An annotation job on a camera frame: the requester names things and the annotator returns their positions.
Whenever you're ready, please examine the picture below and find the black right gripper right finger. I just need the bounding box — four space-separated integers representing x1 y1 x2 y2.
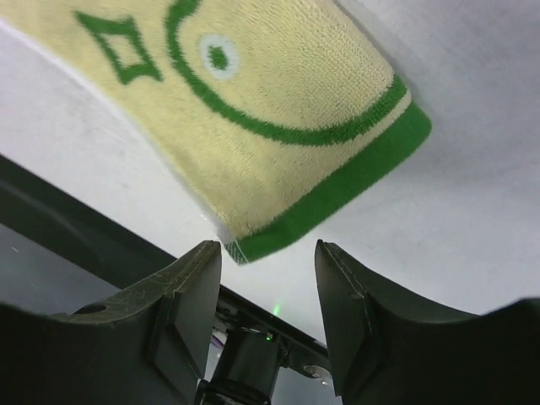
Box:
315 241 539 404

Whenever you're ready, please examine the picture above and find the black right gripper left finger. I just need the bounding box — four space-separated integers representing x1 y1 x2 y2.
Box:
1 240 221 404

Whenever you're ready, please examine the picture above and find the green and yellow patterned towel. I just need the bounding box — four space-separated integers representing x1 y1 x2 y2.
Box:
1 1 431 264

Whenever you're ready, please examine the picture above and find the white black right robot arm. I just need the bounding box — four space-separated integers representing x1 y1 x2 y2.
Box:
1 241 539 404

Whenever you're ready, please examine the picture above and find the aluminium frame rail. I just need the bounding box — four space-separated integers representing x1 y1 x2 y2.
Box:
1 157 330 378

